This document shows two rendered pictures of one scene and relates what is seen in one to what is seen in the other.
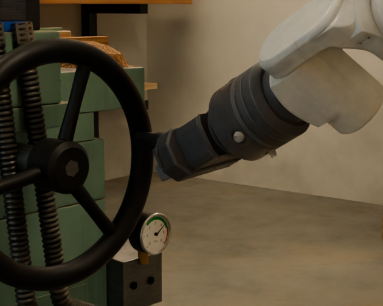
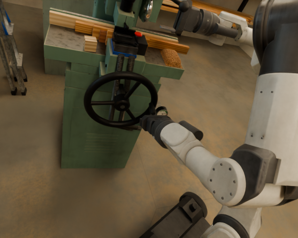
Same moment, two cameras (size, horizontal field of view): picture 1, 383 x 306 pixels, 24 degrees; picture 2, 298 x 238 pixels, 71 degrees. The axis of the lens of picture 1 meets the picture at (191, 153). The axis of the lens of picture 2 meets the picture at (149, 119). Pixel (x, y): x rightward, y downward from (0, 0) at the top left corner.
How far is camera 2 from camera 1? 59 cm
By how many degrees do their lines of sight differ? 36
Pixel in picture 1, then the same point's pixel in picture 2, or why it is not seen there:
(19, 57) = (113, 76)
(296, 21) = (174, 130)
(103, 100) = (165, 74)
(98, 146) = (158, 85)
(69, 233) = (140, 102)
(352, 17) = (179, 150)
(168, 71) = not seen: hidden behind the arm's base
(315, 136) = not seen: hidden behind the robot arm
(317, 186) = not seen: hidden behind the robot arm
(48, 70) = (137, 71)
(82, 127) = (155, 80)
